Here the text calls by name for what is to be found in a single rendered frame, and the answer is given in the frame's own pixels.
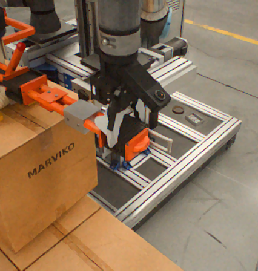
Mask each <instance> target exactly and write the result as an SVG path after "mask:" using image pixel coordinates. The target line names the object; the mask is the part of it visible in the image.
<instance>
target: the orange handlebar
mask: <svg viewBox="0 0 258 271"><path fill-rule="evenodd" d="M5 21H6V24H7V25H10V26H12V27H14V28H18V29H20V30H22V31H19V32H17V33H14V34H11V35H10V36H6V37H3V38H2V40H3V43H4V45H8V44H10V43H12V42H15V41H18V40H20V39H22V38H27V37H29V36H32V35H34V34H35V28H34V27H32V26H29V25H27V24H25V23H22V22H19V21H17V20H13V19H10V18H8V17H6V16H5ZM7 68H8V66H7V65H5V64H3V63H0V69H2V70H4V71H7ZM3 76H4V75H3V74H1V73H0V82H2V80H3V79H2V77H3ZM39 90H40V91H42V92H43V93H42V94H39V93H37V92H36V91H34V90H29V91H28V93H27V96H28V97H29V98H31V99H33V100H35V101H37V102H38V103H40V104H39V106H41V107H43V108H45V109H46V110H47V111H49V112H51V113H52V112H53V111H55V112H57V113H58V114H62V115H63V116H64V114H63V109H64V108H66V107H64V105H68V106H70V105H71V104H73V103H75V102H77V100H76V99H74V98H72V97H69V96H67V95H68V93H67V92H65V91H63V90H62V89H59V88H56V87H54V88H51V87H49V86H46V85H45V84H41V85H40V86H39ZM97 116H104V114H103V113H101V112H98V113H97V114H96V117H97ZM83 126H84V127H85V128H87V129H88V130H90V131H93V132H95V133H96V134H97V135H99V131H98V130H99V128H98V127H97V126H96V124H95V123H94V122H92V121H91V120H86V121H85V123H84V124H83ZM149 144H150V140H149V139H148V137H147V136H145V137H144V138H143V139H142V140H141V141H139V143H137V144H135V145H134V147H133V149H132V152H133V153H139V152H142V151H144V150H146V149H147V148H148V146H149Z"/></svg>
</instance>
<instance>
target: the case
mask: <svg viewBox="0 0 258 271"><path fill-rule="evenodd" d="M47 84H48V86H49V87H51V88H54V87H56V88H59V89H62V90H63V91H65V92H67V93H68V95H67V96H69V97H72V98H74V99H76V100H79V98H78V94H76V93H74V92H72V91H71V90H69V89H66V88H63V87H62V86H60V85H58V84H56V83H54V82H52V81H50V80H47ZM39 104H40V103H38V102H36V103H34V104H32V105H31V106H25V105H24V104H22V105H20V104H19V103H18V102H16V103H14V104H12V105H7V106H5V107H3V108H2V109H0V114H2V115H3V118H4V119H3V121H1V122H0V241H1V242H3V243H4V244H5V245H6V246H7V247H8V248H9V249H10V250H11V251H12V252H13V253H18V252H19V251H20V250H21V249H22V248H23V247H25V246H26V245H27V244H28V243H29V242H31V241H32V240H33V239H34V238H36V236H37V235H39V234H40V233H41V232H43V231H44V230H45V229H46V228H47V227H48V226H49V225H51V224H52V223H54V221H55V220H57V219H58V218H59V217H60V216H62V214H64V213H65V212H66V211H67V210H69V208H71V207H72V206H73V205H75V204H76V203H77V202H78V201H79V200H80V199H82V198H83V197H84V196H86V195H87V194H88V192H90V191H91V190H93V189H94V188H95V187H96V186H97V185H98V180H97V169H96V141H95V132H93V131H89V132H87V133H86V134H83V133H81V132H79V131H77V130H75V129H73V128H71V127H70V126H68V125H66V124H65V123H64V116H63V115H62V114H58V113H57V112H55V111H53V112H52V113H51V112H49V111H47V110H46V109H45V108H43V107H41V106H39Z"/></svg>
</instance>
